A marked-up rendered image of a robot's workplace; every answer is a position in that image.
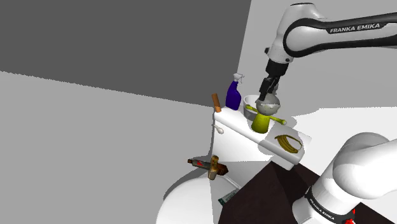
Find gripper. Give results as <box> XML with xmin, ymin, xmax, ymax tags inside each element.
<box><xmin>258</xmin><ymin>59</ymin><xmax>290</xmax><ymax>102</ymax></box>

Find white bowl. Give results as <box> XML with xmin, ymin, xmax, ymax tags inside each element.
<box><xmin>242</xmin><ymin>94</ymin><xmax>265</xmax><ymax>120</ymax></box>

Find yellow-green figure with grey head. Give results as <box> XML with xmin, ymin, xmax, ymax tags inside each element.
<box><xmin>244</xmin><ymin>92</ymin><xmax>288</xmax><ymax>134</ymax></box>

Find blue spray bottle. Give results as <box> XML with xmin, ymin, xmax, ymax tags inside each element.
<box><xmin>225</xmin><ymin>73</ymin><xmax>246</xmax><ymax>111</ymax></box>

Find brown wooden block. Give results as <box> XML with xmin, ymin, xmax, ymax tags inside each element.
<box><xmin>211</xmin><ymin>93</ymin><xmax>223</xmax><ymax>113</ymax></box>

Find white square plate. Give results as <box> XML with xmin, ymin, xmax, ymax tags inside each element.
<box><xmin>258</xmin><ymin>125</ymin><xmax>312</xmax><ymax>158</ymax></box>

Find yellow bananas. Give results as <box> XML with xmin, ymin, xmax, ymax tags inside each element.
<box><xmin>274</xmin><ymin>134</ymin><xmax>303</xmax><ymax>155</ymax></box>

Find white toilet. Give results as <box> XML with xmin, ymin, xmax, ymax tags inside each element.
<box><xmin>155</xmin><ymin>106</ymin><xmax>313</xmax><ymax>224</ymax></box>

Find dark bottle with red label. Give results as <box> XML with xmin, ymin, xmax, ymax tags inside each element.
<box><xmin>186</xmin><ymin>157</ymin><xmax>215</xmax><ymax>171</ymax></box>

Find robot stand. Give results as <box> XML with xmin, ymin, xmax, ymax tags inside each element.
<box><xmin>218</xmin><ymin>160</ymin><xmax>397</xmax><ymax>224</ymax></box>

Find white tube with green end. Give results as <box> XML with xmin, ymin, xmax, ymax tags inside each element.
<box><xmin>218</xmin><ymin>174</ymin><xmax>242</xmax><ymax>206</ymax></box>

